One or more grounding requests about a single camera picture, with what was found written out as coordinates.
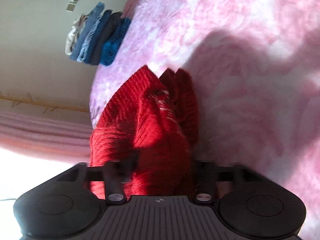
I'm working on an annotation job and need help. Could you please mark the pink fluffy bed blanket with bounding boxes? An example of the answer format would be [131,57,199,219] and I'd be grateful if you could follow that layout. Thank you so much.
[89,0,319,239]

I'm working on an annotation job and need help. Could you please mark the dark folded garment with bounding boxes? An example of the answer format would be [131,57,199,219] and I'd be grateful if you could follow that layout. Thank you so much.
[89,12,122,66]

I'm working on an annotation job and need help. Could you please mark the blue denim folded garment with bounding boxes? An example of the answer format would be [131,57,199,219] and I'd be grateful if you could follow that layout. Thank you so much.
[69,2,112,64]

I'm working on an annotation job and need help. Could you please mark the pink curtain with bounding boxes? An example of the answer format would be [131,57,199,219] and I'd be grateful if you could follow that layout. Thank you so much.
[1,111,92,162]

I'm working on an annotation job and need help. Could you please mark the red knitted sweater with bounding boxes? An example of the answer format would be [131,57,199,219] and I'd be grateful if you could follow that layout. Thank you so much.
[90,66,199,196]

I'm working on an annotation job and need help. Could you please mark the white beige folded garment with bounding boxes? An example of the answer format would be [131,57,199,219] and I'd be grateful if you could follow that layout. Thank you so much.
[65,14,89,56]

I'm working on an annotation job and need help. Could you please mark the blue knitted folded garment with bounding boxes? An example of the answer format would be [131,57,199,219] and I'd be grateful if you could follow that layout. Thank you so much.
[100,17,131,66]

